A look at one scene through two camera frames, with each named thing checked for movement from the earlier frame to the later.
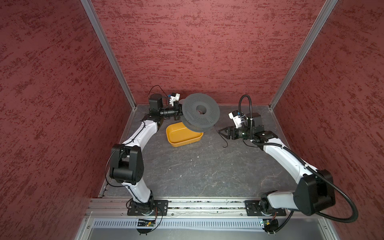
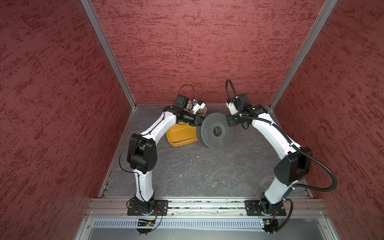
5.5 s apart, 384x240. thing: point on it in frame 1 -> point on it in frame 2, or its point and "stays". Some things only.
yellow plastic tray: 178,134 stays
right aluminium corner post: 319,22 stays
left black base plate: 153,208 stays
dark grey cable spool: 200,111 -> 205,134
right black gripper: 229,130 -> 232,121
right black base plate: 255,208 stays
